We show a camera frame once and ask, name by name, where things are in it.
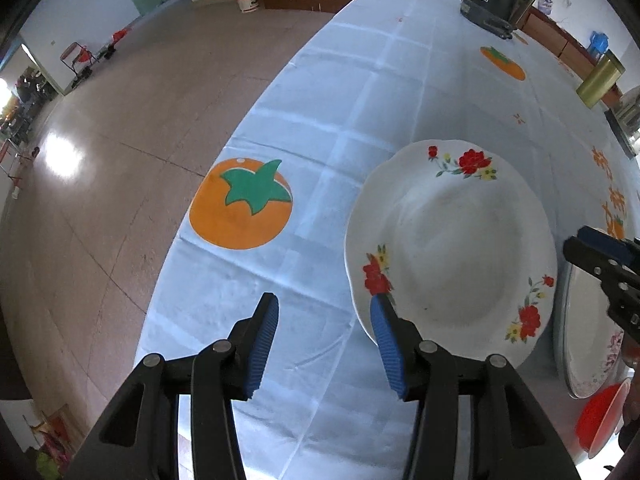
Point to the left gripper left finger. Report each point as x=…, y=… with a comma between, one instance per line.
x=136, y=436

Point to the pink plastic bowl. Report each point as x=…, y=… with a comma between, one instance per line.
x=601, y=417

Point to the pink floral rim plate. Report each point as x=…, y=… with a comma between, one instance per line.
x=587, y=342

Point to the stainless electric kettle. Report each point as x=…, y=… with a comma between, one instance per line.
x=624, y=121

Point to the persimmon print tablecloth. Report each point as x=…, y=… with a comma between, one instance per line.
x=382, y=74

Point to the blue thermos bottle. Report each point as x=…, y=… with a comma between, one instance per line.
x=598, y=44

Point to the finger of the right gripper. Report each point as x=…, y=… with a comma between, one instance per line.
x=615, y=264
x=607, y=239

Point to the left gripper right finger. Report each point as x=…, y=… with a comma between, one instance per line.
x=511, y=435

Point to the red flower white plate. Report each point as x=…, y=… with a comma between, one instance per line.
x=459, y=243

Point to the green gold tumbler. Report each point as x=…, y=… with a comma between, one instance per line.
x=601, y=83

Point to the red folding chair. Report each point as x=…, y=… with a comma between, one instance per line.
x=79, y=60

